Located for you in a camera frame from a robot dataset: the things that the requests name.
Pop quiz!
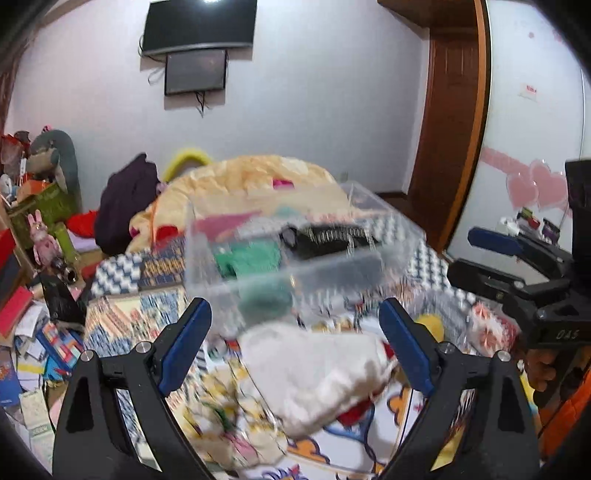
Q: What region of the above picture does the yellow curved pillow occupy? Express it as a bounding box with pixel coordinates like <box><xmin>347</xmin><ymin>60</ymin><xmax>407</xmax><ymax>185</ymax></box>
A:
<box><xmin>161</xmin><ymin>148</ymin><xmax>212</xmax><ymax>183</ymax></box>

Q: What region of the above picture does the small dark wall monitor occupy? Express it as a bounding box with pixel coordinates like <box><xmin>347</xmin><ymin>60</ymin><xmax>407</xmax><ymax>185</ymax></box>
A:
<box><xmin>164</xmin><ymin>49</ymin><xmax>228</xmax><ymax>96</ymax></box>

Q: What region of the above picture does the pink bunny toy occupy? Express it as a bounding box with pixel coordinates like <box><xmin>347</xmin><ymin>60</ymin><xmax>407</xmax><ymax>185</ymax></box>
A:
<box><xmin>27</xmin><ymin>210</ymin><xmax>62</xmax><ymax>268</ymax></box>

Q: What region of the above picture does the red book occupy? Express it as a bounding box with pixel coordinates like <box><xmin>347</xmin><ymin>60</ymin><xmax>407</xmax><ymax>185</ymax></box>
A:
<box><xmin>0</xmin><ymin>286</ymin><xmax>33</xmax><ymax>338</ymax></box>

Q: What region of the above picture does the brown wooden door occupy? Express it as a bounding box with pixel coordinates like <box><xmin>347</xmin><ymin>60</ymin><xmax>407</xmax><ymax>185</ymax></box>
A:
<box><xmin>408</xmin><ymin>28</ymin><xmax>480</xmax><ymax>253</ymax></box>

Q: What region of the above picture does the colourful blue pencil case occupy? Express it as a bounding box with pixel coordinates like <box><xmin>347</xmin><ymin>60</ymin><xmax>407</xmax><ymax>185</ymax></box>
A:
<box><xmin>36</xmin><ymin>321</ymin><xmax>85</xmax><ymax>373</ymax></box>

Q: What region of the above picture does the white wardrobe with pink hearts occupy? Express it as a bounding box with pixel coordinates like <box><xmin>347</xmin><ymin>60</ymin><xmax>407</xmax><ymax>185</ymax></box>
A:
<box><xmin>448</xmin><ymin>1</ymin><xmax>590</xmax><ymax>283</ymax></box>

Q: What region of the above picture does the clear plastic storage box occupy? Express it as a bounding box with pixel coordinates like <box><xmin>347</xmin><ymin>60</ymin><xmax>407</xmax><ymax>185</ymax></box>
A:
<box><xmin>184</xmin><ymin>182</ymin><xmax>426</xmax><ymax>338</ymax></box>

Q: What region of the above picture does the red box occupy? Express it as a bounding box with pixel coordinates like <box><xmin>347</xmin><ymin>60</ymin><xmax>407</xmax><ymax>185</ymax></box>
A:
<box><xmin>0</xmin><ymin>229</ymin><xmax>20</xmax><ymax>304</ymax></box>

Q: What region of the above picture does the dark purple backpack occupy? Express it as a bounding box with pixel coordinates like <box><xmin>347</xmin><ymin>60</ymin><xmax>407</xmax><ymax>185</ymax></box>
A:
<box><xmin>94</xmin><ymin>153</ymin><xmax>159</xmax><ymax>256</ymax></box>

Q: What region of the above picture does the red cushion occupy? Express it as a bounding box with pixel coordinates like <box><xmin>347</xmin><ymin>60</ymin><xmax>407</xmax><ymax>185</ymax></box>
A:
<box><xmin>65</xmin><ymin>210</ymin><xmax>98</xmax><ymax>238</ymax></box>

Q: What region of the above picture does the grey plush toy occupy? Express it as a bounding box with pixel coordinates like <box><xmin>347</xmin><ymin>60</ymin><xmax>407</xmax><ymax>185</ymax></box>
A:
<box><xmin>26</xmin><ymin>129</ymin><xmax>80</xmax><ymax>194</ymax></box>

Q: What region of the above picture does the yellow sponge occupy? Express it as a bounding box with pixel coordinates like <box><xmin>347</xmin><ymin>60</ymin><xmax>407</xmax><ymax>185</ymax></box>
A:
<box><xmin>415</xmin><ymin>314</ymin><xmax>445</xmax><ymax>343</ymax></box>

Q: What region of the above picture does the patterned patchwork bedspread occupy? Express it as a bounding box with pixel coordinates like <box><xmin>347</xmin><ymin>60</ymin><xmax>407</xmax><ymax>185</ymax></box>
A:
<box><xmin>82</xmin><ymin>216</ymin><xmax>523</xmax><ymax>480</ymax></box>

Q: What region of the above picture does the floral yellow silk scarf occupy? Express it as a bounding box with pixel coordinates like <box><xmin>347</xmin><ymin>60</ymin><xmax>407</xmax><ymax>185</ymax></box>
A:
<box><xmin>176</xmin><ymin>359</ymin><xmax>287</xmax><ymax>470</ymax></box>

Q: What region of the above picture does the orange yellow fluffy blanket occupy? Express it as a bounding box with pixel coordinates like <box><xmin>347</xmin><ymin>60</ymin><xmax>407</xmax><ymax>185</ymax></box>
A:
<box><xmin>126</xmin><ymin>155</ymin><xmax>335</xmax><ymax>253</ymax></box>

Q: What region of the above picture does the black wall television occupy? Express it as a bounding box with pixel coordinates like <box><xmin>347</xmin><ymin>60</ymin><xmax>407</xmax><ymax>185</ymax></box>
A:
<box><xmin>141</xmin><ymin>0</ymin><xmax>257</xmax><ymax>56</ymax></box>

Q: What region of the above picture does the white fluffy cloth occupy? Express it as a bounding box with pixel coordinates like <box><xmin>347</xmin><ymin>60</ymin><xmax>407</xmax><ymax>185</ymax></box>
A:
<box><xmin>238</xmin><ymin>322</ymin><xmax>398</xmax><ymax>439</ymax></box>

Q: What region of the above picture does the person's hand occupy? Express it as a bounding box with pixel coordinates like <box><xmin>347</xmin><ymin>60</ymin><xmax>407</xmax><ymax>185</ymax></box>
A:
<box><xmin>525</xmin><ymin>348</ymin><xmax>583</xmax><ymax>412</ymax></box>

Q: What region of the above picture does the green cardboard box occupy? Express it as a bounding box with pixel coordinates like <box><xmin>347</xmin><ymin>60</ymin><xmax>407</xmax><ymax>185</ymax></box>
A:
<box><xmin>7</xmin><ymin>183</ymin><xmax>78</xmax><ymax>249</ymax></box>

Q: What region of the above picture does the green knitted sock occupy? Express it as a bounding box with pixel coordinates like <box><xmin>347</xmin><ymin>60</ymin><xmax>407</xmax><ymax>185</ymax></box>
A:
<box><xmin>213</xmin><ymin>239</ymin><xmax>293</xmax><ymax>325</ymax></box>

